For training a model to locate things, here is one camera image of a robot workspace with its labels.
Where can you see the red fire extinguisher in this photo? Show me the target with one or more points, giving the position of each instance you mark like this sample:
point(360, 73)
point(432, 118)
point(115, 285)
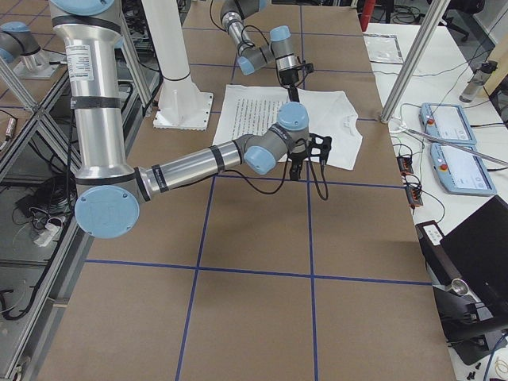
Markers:
point(366, 14)

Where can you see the black laptop computer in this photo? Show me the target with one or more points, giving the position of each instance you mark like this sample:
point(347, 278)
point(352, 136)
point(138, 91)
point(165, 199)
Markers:
point(477, 248)

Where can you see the aluminium frame post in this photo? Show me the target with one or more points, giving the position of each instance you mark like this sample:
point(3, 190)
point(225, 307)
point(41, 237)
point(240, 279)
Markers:
point(416, 52)

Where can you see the lower red-black connector board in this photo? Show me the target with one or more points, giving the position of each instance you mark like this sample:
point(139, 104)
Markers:
point(414, 197)

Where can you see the black box with white label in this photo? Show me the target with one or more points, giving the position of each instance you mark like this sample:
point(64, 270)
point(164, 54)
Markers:
point(430, 236)

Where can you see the plastic sleeve document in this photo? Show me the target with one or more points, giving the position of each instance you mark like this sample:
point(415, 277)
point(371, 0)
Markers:
point(383, 48)

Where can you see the clear water bottle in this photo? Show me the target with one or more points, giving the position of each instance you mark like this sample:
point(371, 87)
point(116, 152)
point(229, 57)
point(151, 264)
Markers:
point(480, 76)

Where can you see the blue teach pendant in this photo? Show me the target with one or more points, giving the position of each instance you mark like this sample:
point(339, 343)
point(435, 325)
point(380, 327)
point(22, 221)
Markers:
point(460, 172)
point(448, 122)

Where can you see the far blue teach pendant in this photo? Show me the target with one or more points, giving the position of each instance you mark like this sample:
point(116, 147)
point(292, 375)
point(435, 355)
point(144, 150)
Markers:
point(448, 122)

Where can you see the white power strip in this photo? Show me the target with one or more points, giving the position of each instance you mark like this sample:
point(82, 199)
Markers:
point(46, 236)

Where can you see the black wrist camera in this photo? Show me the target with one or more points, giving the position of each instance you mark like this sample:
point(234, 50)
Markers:
point(320, 147)
point(306, 68)

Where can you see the red-black connector board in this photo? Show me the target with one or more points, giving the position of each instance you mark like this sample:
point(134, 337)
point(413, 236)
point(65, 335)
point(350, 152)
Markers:
point(405, 165)
point(414, 197)

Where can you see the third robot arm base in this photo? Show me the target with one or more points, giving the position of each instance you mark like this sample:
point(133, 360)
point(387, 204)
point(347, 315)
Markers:
point(18, 43)

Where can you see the white pillar with base plate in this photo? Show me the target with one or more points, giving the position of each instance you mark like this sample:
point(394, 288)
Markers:
point(181, 104)

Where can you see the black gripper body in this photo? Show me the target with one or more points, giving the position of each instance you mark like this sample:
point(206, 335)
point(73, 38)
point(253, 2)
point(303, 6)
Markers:
point(289, 76)
point(297, 157)

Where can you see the upper red-black connector board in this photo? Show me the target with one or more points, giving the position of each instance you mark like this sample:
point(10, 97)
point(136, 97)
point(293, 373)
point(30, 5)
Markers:
point(405, 165)

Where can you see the black camera stand mount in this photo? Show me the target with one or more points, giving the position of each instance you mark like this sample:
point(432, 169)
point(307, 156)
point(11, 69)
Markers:
point(470, 327)

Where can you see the near blue teach pendant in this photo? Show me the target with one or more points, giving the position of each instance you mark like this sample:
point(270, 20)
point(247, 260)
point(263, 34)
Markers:
point(460, 172)

